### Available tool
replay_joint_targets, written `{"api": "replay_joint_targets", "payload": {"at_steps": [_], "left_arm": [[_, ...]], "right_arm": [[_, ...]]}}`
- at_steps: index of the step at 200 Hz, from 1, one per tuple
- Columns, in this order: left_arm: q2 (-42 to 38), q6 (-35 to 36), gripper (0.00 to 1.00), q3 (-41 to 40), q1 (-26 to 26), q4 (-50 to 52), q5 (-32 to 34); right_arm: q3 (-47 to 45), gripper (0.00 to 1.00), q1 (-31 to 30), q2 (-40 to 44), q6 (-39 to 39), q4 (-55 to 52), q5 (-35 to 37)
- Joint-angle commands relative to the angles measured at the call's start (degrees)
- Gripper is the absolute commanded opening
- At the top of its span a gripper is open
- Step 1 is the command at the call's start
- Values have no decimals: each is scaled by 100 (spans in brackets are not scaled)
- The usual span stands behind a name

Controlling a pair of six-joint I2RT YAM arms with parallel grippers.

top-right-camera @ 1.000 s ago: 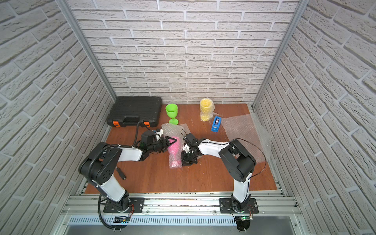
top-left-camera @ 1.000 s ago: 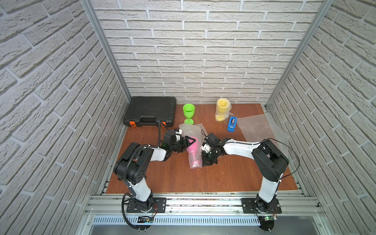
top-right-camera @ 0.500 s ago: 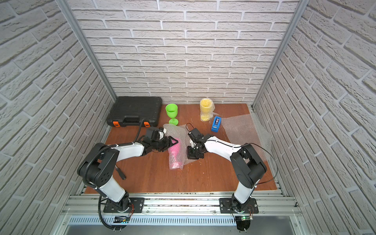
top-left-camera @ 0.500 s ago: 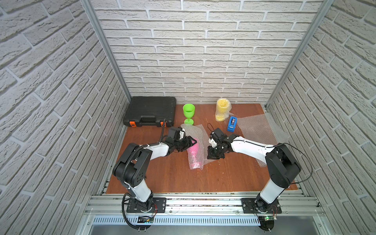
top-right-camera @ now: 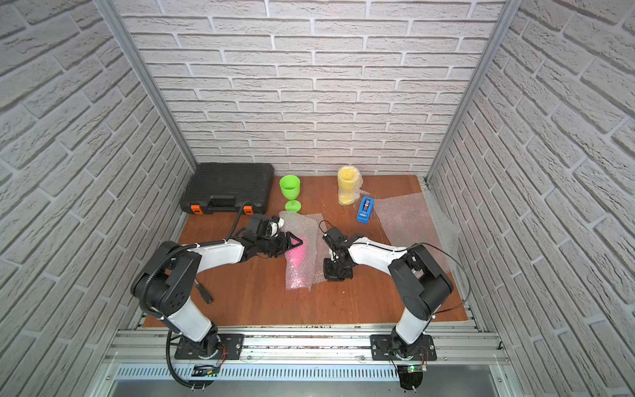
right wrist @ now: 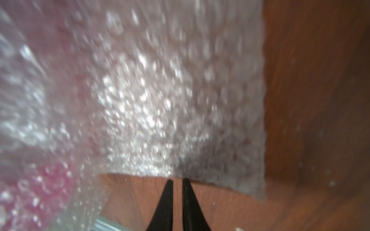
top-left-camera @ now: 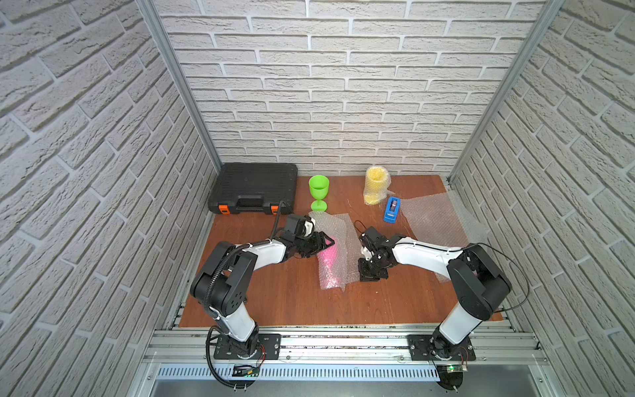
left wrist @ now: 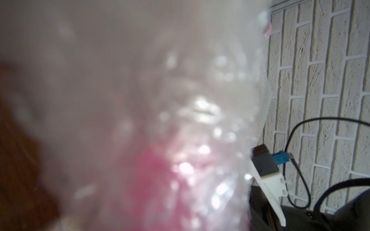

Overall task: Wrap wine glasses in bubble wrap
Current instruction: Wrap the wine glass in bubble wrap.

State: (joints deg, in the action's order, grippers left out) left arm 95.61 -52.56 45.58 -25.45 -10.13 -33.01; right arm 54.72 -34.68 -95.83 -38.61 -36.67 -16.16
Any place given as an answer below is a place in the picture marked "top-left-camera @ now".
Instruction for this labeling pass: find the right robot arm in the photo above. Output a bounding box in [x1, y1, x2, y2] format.
[358, 228, 512, 349]

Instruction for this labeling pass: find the green plastic wine glass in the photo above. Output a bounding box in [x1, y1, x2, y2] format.
[309, 175, 330, 212]

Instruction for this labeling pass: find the yellow plastic wine glass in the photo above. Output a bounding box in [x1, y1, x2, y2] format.
[364, 166, 390, 205]

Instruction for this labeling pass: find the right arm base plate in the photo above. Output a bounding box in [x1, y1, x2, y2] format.
[406, 334, 476, 362]

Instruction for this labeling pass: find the bubble wrap sheet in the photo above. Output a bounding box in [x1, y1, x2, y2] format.
[363, 164, 394, 207]
[395, 191, 488, 282]
[309, 211, 362, 290]

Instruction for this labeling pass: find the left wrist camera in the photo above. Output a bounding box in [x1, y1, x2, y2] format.
[282, 213, 315, 240]

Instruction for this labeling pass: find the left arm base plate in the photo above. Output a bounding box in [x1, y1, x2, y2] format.
[213, 333, 281, 361]

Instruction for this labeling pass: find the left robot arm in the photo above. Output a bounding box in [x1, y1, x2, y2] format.
[190, 232, 335, 342]

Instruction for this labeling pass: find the blue tape dispenser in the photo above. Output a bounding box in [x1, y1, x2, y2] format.
[384, 196, 401, 224]

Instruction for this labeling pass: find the pink plastic wine glass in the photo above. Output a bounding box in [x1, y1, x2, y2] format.
[317, 242, 344, 289]

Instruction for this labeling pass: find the aluminium mounting rail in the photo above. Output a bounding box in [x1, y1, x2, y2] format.
[142, 322, 549, 386]

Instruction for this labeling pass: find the black plastic tool case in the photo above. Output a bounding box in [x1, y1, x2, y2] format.
[208, 162, 298, 215]

